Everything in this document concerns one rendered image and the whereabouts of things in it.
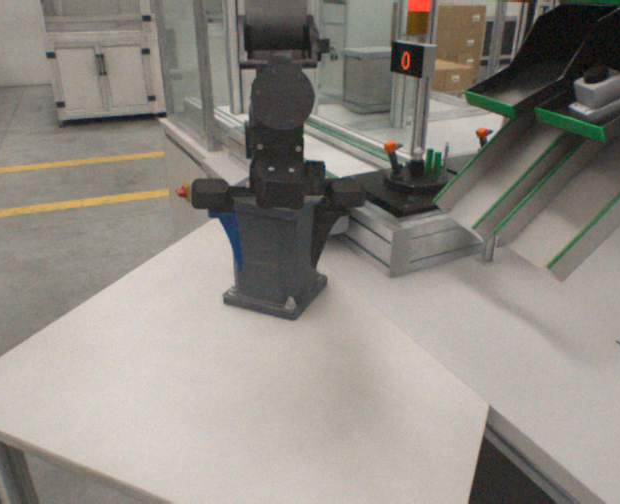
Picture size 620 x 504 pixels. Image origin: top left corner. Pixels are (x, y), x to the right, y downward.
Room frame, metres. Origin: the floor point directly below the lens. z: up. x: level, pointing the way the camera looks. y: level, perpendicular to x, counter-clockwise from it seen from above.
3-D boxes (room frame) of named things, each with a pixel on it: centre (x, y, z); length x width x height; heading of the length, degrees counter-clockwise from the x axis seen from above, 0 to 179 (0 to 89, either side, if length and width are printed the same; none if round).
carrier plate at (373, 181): (1.16, -0.23, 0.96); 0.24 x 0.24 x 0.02; 28
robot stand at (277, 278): (0.87, 0.06, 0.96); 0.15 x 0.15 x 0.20; 66
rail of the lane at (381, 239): (1.33, 0.03, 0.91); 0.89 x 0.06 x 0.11; 28
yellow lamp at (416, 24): (1.38, -0.25, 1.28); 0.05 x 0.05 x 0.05
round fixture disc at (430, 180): (1.16, -0.23, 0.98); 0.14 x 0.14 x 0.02
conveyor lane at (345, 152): (1.44, -0.11, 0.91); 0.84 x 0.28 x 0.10; 28
